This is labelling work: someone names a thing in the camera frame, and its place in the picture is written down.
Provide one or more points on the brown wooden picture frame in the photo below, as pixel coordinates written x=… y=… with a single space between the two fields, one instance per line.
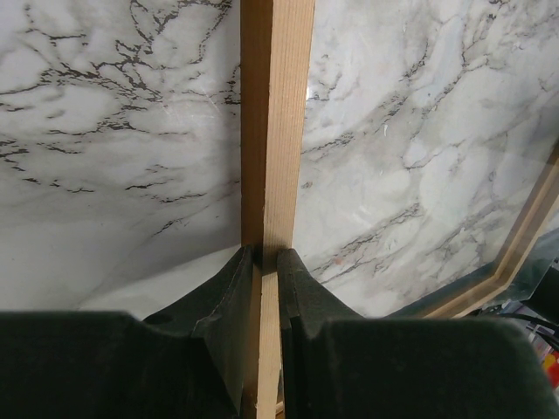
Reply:
x=276 y=45

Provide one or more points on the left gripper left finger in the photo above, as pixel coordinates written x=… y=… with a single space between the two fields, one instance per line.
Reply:
x=184 y=361

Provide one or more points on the clear acrylic glass sheet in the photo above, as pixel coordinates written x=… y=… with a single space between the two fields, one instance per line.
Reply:
x=427 y=126

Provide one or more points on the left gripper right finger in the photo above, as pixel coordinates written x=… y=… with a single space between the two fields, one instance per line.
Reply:
x=338 y=364

